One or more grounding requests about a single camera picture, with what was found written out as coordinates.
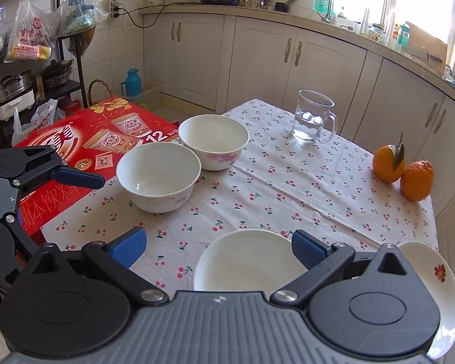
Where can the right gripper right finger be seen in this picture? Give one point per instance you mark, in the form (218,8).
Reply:
(325,265)

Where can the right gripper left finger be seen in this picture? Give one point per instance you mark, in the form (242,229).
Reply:
(111,262)

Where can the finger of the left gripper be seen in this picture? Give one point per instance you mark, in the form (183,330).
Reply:
(74,177)

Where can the white fruit-pattern plate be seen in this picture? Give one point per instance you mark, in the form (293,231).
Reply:
(439,280)

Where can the white bowl pink flowers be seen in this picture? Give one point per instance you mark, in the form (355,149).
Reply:
(217,140)

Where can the white kitchen cabinets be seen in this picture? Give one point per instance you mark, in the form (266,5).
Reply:
(216,59)

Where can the kitchen faucet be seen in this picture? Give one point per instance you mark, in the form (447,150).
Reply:
(320,0)

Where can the teal thermos flask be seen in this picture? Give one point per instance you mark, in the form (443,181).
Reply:
(132,85)

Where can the orange with leaf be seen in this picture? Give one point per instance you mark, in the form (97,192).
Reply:
(388,162)

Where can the cherry-pattern tablecloth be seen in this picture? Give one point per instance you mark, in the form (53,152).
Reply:
(279,184)

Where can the orange without leaf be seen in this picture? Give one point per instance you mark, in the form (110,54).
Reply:
(416,180)

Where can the hanging plastic bag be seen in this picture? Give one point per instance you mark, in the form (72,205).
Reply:
(33,34)

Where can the glass mug with water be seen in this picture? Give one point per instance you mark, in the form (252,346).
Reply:
(314,119)

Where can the wooden cutting board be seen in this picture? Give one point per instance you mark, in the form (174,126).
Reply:
(426,46)

